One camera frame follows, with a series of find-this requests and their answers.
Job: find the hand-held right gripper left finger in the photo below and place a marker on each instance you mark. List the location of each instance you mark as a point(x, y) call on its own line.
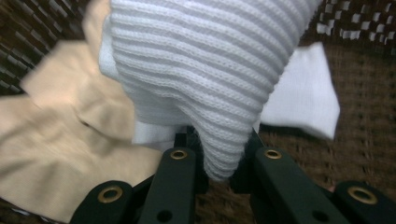
point(174, 186)

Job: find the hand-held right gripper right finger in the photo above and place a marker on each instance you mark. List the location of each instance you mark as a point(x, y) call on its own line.
point(280, 186)

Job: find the white ribbed sock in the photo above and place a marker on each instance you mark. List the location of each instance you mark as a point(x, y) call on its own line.
point(202, 77)
point(305, 99)

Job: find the brown woven basket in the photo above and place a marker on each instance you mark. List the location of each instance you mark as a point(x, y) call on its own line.
point(364, 130)

